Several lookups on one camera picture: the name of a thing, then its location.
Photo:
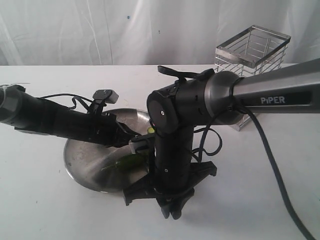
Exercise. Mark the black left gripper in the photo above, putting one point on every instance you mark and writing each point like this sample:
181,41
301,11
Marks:
112,133

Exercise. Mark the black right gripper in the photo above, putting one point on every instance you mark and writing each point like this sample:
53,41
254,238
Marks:
170,200

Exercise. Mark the green cucumber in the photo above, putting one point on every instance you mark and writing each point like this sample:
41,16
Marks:
127,163

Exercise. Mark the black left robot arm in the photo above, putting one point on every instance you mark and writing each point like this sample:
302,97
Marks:
38,115

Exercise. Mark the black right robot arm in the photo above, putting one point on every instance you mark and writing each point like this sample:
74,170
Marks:
208,99

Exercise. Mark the small yellow-green object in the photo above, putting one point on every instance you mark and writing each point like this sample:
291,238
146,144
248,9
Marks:
150,130

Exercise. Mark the round steel plate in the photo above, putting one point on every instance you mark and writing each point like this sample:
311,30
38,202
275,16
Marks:
97,167

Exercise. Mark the white backdrop curtain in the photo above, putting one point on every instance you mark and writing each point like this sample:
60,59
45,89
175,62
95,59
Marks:
146,32

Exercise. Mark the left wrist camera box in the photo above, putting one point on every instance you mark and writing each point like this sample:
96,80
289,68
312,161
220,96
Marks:
108,96

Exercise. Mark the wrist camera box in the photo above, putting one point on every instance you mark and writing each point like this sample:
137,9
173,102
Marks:
141,143
108,96

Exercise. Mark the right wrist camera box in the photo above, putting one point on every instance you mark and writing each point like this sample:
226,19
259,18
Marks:
141,143

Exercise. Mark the wire metal utensil holder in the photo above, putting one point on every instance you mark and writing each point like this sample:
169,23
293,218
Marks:
251,52

